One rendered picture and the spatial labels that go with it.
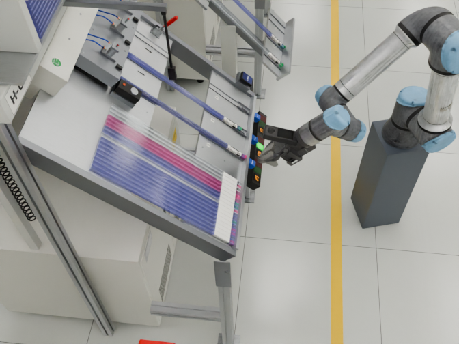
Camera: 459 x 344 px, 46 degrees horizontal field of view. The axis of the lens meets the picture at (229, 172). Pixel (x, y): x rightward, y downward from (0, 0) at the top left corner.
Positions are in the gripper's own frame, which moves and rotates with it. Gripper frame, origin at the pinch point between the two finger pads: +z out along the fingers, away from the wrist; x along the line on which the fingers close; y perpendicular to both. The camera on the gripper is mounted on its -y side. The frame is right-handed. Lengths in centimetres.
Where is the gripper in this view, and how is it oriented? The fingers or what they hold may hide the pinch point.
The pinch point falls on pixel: (258, 158)
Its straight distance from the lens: 185.8
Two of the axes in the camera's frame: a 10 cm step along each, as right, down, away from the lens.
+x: 1.1, -7.9, 6.0
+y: 7.5, 4.6, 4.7
